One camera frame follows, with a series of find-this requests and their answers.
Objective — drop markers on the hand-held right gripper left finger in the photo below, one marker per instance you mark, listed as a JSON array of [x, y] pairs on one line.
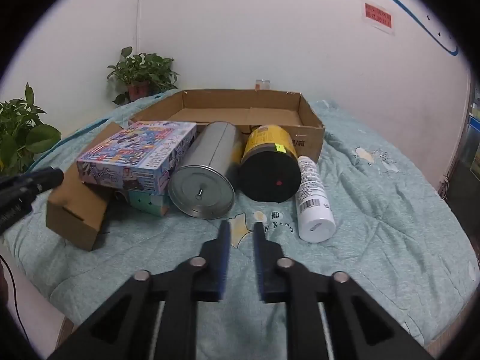
[[224, 258]]

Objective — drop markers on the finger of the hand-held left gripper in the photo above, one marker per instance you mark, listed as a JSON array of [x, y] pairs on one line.
[[30, 184]]

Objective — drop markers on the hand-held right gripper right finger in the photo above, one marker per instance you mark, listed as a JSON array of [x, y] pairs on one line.
[[259, 262]]

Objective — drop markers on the silver metal tin can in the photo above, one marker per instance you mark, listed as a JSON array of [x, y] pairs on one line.
[[202, 191]]

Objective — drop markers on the yellow can with black lid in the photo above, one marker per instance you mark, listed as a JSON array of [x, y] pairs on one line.
[[270, 180]]

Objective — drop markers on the colourful printed puzzle box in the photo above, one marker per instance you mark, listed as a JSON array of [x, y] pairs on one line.
[[138, 150]]

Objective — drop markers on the large cardboard box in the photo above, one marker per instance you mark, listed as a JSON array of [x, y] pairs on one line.
[[225, 114]]

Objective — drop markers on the small brown cardboard box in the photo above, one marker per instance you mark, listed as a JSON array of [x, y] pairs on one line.
[[75, 210]]

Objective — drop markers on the potted green plant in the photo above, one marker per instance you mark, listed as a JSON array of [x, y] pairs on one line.
[[18, 127], [142, 67]]

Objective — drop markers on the white spray bottle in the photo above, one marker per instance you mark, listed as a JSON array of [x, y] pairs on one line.
[[315, 210]]

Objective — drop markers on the small teal box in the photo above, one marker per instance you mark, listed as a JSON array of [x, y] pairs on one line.
[[148, 202]]

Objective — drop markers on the teal quilted blanket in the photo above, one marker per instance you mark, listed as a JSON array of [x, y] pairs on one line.
[[375, 213]]

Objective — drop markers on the small glass jar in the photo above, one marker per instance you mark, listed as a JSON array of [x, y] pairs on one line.
[[263, 84]]

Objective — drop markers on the glass door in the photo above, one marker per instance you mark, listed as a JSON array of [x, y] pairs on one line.
[[472, 138]]

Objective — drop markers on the white wall conduit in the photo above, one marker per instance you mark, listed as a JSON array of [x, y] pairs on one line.
[[139, 7]]

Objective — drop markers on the red wall sign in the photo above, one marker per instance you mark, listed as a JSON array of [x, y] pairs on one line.
[[378, 15]]

